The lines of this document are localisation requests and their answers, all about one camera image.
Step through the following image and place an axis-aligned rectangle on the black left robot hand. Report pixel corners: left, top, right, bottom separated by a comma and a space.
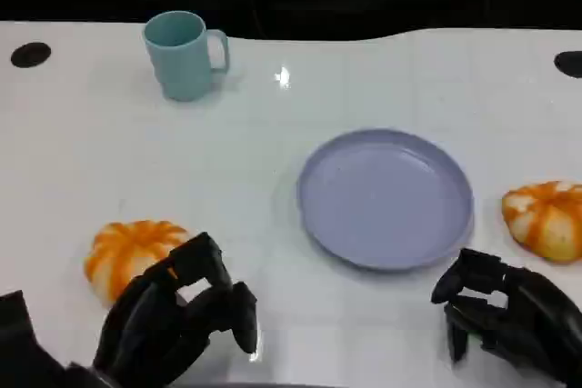
92, 231, 259, 388

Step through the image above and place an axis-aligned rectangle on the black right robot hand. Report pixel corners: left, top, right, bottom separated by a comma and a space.
430, 248, 582, 385

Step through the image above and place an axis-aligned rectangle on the orange white toy bread roll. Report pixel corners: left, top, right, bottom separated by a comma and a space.
83, 220, 192, 303
501, 181, 582, 264

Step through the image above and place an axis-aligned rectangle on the lilac plate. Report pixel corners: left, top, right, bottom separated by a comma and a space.
296, 128, 476, 271

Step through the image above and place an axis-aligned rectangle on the black round table grommet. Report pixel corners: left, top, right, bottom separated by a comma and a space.
553, 50, 582, 76
10, 41, 52, 69

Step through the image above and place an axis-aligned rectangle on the pale green mug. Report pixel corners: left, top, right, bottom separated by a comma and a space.
143, 10, 231, 102

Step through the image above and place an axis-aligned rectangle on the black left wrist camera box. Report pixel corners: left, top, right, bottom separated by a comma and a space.
0, 290, 96, 388

